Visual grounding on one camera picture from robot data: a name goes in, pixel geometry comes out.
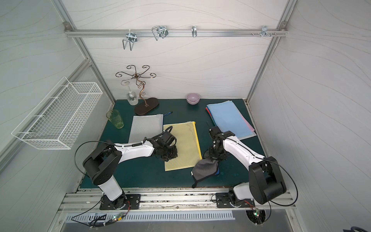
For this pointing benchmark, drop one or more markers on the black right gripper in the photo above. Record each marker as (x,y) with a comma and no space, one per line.
(216,155)

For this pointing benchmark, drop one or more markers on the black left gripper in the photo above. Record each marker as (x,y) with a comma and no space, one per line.
(167,152)

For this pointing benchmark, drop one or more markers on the grey blue microfibre cloth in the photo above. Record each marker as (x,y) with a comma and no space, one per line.
(204,169)

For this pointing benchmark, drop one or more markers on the yellow mesh document bag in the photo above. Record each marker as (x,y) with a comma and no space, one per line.
(188,147)

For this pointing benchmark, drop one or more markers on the teal mesh document bag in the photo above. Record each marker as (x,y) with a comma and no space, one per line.
(227,117)

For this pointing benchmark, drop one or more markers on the pink mesh document bag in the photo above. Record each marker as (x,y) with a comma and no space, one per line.
(248,124)

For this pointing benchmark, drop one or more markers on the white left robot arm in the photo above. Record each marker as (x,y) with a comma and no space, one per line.
(101,164)

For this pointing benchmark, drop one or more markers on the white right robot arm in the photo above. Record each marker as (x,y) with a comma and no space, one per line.
(265,178)

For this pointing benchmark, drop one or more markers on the dark oval stand base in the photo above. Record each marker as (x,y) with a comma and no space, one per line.
(148,104)

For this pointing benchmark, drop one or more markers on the lilac ceramic bowl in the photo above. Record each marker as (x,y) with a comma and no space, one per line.
(193,98)

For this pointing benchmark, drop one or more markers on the hanging wine glass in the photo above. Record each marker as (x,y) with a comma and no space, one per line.
(131,95)

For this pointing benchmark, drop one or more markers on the green plastic cup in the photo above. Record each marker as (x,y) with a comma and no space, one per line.
(115,118)

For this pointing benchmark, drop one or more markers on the white vent strip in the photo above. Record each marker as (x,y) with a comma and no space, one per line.
(161,216)

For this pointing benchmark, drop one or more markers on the metal hook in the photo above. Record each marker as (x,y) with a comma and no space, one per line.
(159,32)
(131,39)
(194,31)
(264,33)

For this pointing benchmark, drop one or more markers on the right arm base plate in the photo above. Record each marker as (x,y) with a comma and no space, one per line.
(228,200)

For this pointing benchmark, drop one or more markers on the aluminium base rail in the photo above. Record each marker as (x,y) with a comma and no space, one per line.
(152,199)

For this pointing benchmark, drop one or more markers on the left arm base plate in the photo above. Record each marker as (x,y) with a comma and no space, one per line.
(123,202)

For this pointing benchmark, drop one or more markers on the white wire basket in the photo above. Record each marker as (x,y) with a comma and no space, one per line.
(56,122)

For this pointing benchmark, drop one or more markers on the aluminium top cross rail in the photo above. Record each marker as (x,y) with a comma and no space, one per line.
(146,33)

